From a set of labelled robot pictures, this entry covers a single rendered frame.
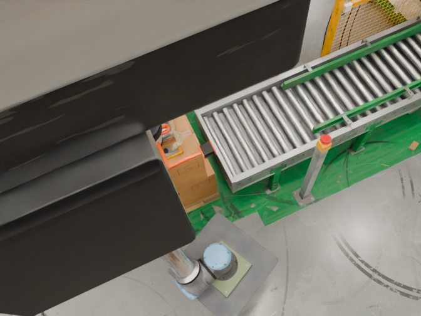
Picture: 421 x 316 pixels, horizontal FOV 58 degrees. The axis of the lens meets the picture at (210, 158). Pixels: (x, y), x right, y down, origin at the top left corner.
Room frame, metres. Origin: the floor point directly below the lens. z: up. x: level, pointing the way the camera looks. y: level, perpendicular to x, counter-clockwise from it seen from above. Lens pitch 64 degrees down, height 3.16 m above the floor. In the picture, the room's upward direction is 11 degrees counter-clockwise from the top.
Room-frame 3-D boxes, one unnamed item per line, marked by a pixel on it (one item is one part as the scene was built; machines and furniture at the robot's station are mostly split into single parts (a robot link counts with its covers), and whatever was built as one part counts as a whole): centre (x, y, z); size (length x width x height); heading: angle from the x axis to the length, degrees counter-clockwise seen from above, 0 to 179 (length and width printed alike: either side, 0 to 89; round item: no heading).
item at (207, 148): (1.08, 0.01, 1.08); 0.09 x 0.08 x 0.05; 15
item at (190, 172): (1.24, 0.38, 0.75); 0.60 x 0.40 x 0.40; 104
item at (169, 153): (1.16, 0.34, 0.98); 0.34 x 0.10 x 0.05; 105
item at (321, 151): (1.02, -0.73, 0.50); 0.07 x 0.07 x 1.00; 14
